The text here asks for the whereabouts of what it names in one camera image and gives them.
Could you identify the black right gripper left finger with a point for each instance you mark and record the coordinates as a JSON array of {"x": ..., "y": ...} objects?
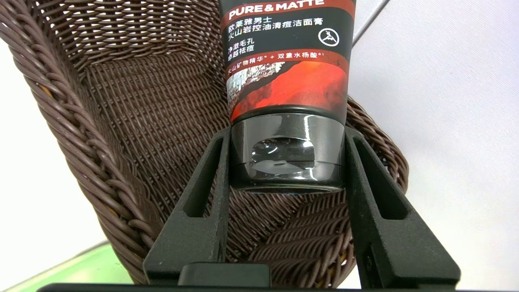
[{"x": 194, "y": 227}]

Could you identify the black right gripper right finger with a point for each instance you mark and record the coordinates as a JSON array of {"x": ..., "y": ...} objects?
[{"x": 389, "y": 235}]

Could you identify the black red face wash tube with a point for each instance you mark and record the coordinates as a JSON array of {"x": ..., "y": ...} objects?
[{"x": 284, "y": 81}]

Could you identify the dark brown wicker basket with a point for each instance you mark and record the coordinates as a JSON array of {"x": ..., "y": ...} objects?
[{"x": 142, "y": 121}]

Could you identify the light green plastic tray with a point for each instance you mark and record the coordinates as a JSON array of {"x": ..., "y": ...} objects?
[{"x": 81, "y": 271}]

